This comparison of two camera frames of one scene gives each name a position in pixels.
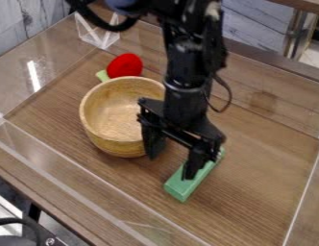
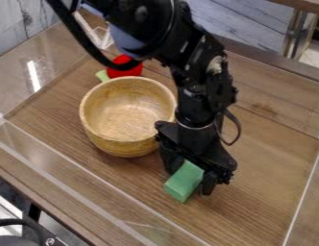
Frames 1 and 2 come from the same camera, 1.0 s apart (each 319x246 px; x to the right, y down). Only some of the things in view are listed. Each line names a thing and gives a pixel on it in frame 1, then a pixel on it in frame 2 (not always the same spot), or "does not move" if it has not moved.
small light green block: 104,75 does not move
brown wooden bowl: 109,109 does not move
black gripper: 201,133 → 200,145
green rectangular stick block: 177,187 does not move
